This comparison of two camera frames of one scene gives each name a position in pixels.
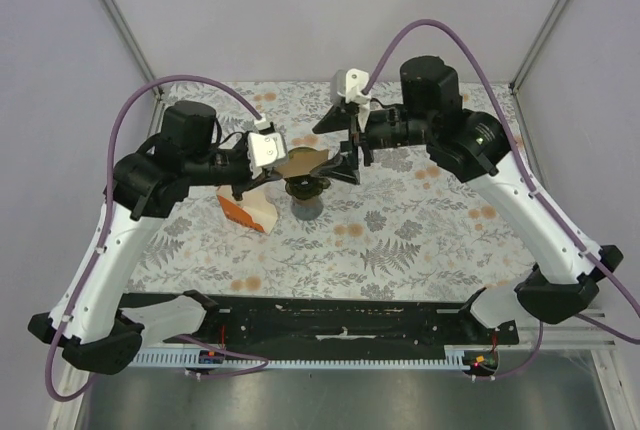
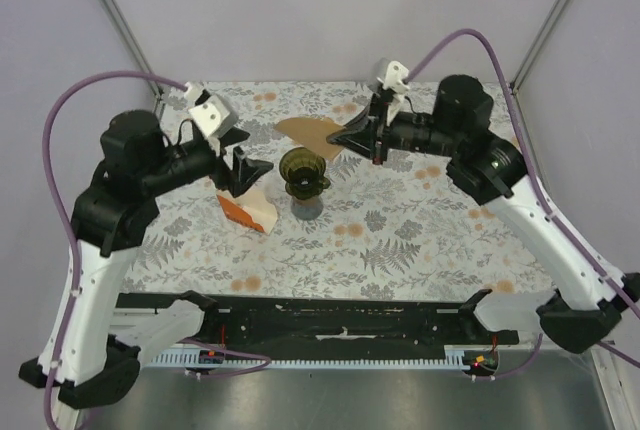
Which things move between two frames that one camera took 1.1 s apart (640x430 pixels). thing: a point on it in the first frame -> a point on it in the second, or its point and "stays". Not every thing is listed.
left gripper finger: x=272 y=176 -> x=246 y=172
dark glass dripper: x=305 y=187 stays
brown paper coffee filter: x=302 y=161 -> x=310 y=134
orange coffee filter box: x=254 y=209 stays
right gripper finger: x=336 y=119 -> x=360 y=121
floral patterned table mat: x=395 y=222 stays
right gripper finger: x=342 y=166 -> x=361 y=139
